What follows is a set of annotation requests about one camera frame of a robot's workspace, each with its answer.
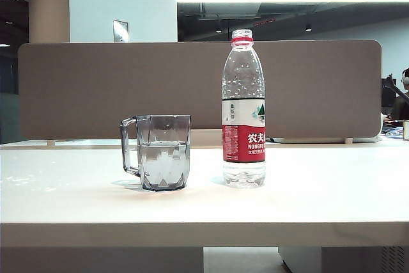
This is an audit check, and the Nongfu Spring water bottle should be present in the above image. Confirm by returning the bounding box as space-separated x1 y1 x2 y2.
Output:
221 29 267 189

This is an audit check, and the grey transparent faceted mug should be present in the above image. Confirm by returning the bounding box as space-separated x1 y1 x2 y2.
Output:
120 114 192 192

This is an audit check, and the brown fabric desk partition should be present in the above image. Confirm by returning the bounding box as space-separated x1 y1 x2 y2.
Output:
18 40 383 141

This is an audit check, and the white tray behind partition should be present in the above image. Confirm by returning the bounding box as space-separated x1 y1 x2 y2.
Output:
267 135 383 144

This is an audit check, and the beige building column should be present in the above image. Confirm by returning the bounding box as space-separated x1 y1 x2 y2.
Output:
27 0 70 43

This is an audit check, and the person with headphones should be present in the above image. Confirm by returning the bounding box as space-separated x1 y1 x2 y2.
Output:
391 68 409 121

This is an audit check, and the metal wall plate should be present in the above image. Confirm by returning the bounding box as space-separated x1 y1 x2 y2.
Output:
112 19 130 43

